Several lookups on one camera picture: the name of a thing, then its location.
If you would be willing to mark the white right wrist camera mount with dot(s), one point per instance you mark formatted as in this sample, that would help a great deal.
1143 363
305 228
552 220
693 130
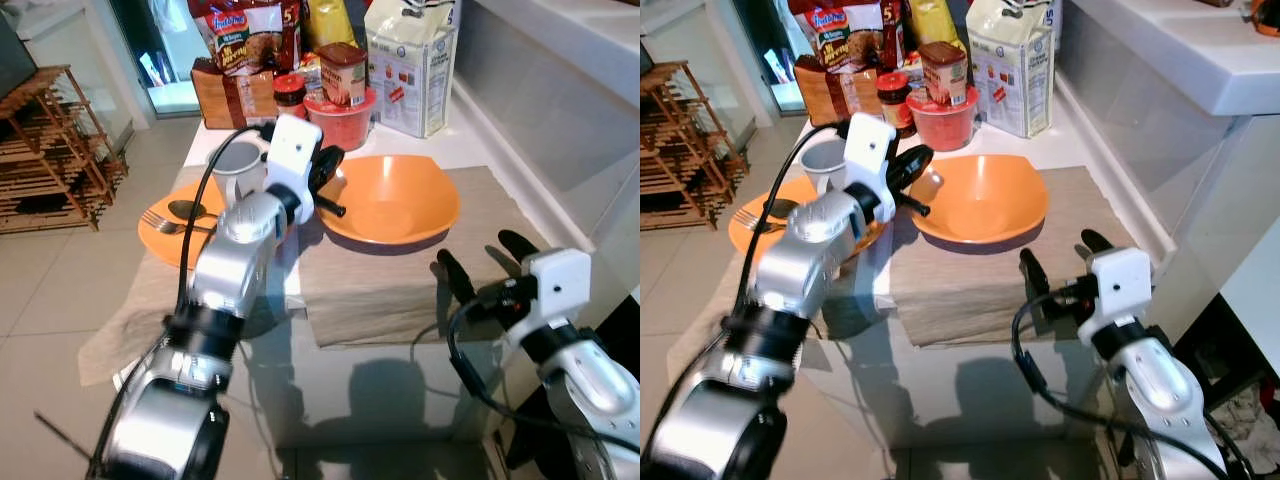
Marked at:
560 280
1120 280

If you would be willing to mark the yellow package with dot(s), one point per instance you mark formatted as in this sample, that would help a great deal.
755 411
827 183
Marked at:
932 20
330 20

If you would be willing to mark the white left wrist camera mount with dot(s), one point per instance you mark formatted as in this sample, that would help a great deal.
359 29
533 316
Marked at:
295 145
870 145

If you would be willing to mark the orange bowl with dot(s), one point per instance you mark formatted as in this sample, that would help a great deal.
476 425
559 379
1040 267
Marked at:
400 200
985 200

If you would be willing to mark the grey mug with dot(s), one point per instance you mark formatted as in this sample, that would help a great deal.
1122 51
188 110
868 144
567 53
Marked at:
235 165
822 165

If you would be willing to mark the wooden slatted rack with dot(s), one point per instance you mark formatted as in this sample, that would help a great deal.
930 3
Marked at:
50 150
680 150

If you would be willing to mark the white patterned cloth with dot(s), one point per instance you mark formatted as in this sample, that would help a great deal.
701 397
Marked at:
1245 420

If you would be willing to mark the brown tin can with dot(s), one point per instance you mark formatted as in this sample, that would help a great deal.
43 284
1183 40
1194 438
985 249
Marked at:
342 75
943 75

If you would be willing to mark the white flour bag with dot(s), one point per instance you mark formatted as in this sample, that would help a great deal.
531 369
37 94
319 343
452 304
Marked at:
410 70
1010 70

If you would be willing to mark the red plastic bowl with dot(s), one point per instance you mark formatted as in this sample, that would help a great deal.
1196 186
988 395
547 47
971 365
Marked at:
345 128
945 128

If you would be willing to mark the dark jar red lid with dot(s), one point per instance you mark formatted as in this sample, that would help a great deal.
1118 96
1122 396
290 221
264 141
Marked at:
893 95
290 92

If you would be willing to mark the red brown snack bag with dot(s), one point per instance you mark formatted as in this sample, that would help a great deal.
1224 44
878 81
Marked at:
845 30
245 30

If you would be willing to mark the white table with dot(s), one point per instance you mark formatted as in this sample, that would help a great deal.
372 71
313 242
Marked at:
1000 400
360 400

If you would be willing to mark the orange plate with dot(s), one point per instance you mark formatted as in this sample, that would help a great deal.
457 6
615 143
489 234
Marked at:
160 245
745 240

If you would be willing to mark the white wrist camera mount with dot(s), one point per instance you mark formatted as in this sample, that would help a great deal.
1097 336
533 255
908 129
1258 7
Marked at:
295 145
560 280
1120 280
870 145

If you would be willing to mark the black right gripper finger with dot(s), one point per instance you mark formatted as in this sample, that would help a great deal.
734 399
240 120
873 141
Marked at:
1095 240
1036 273
456 278
517 246

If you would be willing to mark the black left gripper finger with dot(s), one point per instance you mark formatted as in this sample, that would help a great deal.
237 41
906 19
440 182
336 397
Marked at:
327 168
910 166

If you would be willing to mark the black monitor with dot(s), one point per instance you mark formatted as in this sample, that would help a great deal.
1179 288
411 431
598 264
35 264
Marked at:
15 55

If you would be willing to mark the metal fork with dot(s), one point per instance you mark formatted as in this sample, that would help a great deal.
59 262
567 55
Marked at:
165 225
755 222

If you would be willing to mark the metal spoon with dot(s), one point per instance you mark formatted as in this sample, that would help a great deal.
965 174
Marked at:
185 209
778 208

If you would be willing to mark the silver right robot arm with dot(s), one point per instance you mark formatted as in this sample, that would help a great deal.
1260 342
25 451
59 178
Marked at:
1160 390
590 385

